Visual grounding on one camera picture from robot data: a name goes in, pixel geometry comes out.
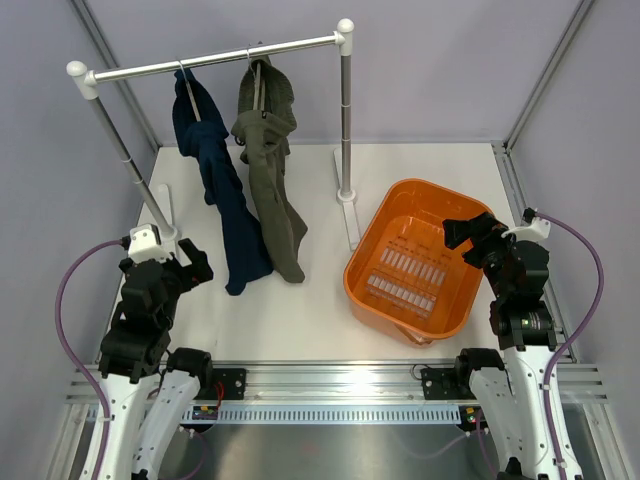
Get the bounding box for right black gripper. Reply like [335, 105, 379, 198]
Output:
[443, 211, 519, 299]

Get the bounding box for navy blue shorts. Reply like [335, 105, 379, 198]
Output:
[172, 69, 273, 296]

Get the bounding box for grey hanger with metal hook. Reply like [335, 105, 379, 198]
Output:
[177, 59, 201, 122]

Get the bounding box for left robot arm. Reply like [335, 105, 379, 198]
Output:
[94, 232, 215, 479]

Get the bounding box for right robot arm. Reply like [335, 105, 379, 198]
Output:
[443, 212, 584, 479]

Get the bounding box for olive green shorts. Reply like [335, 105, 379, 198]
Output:
[232, 56, 308, 284]

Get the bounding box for grey hanger under olive shorts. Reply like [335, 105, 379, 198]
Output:
[248, 57, 266, 111]

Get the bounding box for orange plastic basket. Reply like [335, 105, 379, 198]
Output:
[343, 179, 488, 348]

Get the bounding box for white clothes rack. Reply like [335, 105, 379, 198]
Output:
[66, 19, 360, 251]

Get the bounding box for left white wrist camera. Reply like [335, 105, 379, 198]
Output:
[127, 224, 170, 264]

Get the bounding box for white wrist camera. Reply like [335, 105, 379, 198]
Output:
[501, 207, 551, 243]
[127, 224, 170, 264]

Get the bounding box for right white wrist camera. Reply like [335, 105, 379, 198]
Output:
[501, 207, 551, 243]

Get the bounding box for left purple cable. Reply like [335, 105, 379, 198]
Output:
[54, 238, 211, 480]

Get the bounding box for aluminium mounting rail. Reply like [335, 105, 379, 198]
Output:
[63, 361, 609, 405]

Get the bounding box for white slotted cable duct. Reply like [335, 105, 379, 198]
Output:
[84, 403, 464, 425]

